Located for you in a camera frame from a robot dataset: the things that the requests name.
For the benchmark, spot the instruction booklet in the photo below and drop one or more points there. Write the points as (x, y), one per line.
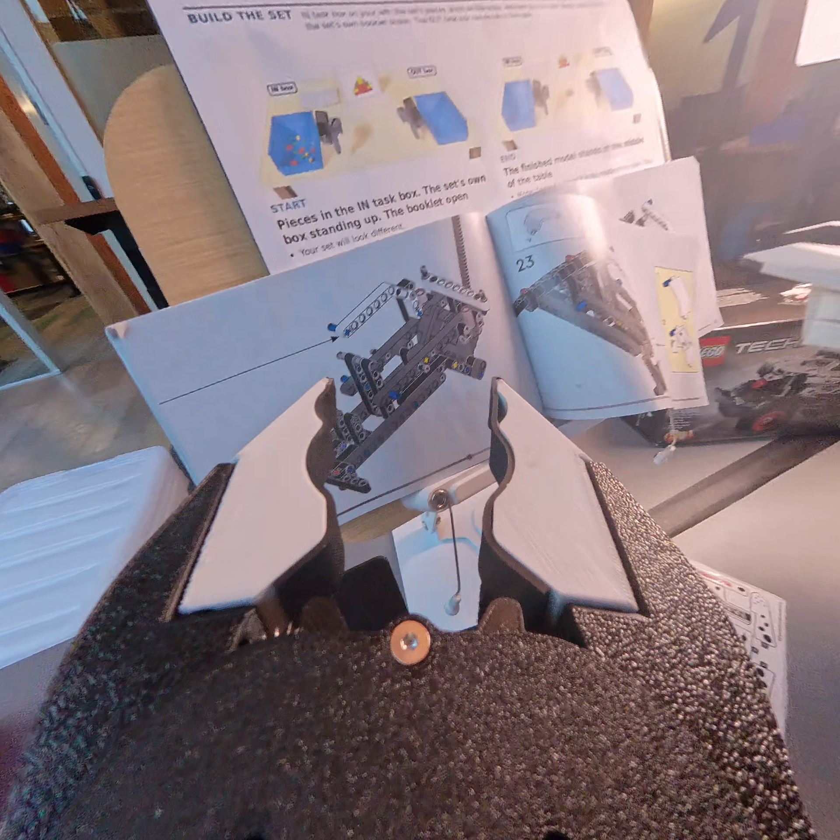
(236, 355)

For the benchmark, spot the white plastic storage box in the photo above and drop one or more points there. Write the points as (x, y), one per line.
(79, 551)

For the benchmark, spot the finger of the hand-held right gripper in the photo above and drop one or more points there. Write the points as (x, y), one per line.
(807, 263)

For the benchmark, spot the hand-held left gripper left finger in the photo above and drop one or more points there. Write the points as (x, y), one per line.
(256, 525)

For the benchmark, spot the wooden table with black legs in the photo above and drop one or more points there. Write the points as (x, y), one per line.
(99, 217)

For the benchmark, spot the black toy set box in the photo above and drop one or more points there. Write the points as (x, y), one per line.
(775, 381)

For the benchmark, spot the sticker sheet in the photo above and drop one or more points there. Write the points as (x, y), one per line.
(755, 630)

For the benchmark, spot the printed task sheet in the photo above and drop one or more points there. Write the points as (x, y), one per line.
(433, 79)

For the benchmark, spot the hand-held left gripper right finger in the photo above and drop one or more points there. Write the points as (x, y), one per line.
(565, 525)

